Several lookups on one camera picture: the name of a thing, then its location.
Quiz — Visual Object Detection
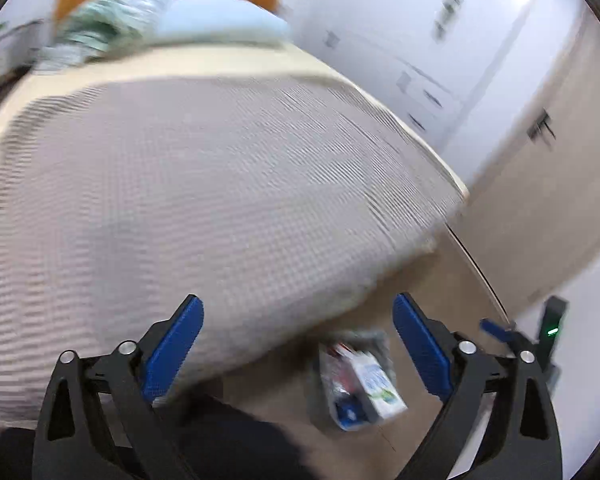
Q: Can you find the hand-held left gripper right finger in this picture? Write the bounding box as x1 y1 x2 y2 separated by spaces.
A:
392 292 563 480

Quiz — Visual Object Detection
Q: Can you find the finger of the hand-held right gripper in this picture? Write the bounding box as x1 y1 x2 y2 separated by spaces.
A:
480 319 513 345

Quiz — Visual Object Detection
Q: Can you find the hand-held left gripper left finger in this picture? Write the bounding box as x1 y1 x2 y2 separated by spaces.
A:
31 294 205 480

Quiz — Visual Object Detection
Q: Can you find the white and green carton box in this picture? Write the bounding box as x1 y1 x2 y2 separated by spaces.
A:
350 350 408 421

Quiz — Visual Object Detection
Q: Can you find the blue snack packet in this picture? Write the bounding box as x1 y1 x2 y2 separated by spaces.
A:
336 395 368 423

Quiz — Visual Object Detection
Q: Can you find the beige door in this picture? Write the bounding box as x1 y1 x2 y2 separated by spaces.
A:
460 10 600 316

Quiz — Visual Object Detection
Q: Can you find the brown checkered blanket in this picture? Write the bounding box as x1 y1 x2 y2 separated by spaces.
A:
0 72 463 423

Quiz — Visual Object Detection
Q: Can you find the bed with cream sheet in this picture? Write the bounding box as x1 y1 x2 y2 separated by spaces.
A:
0 40 471 431

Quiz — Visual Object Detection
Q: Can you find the light blue pillow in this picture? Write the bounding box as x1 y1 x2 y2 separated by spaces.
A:
150 0 291 48

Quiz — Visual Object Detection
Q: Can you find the green lace cloth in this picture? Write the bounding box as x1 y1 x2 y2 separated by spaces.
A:
35 0 173 73

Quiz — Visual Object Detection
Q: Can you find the black metal rack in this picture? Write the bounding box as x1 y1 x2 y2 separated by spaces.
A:
0 17 51 86

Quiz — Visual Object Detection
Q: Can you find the white wardrobe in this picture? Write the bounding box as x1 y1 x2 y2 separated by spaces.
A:
280 0 546 161

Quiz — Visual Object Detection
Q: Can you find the black door handle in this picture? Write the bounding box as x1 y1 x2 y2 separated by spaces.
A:
527 109 556 143

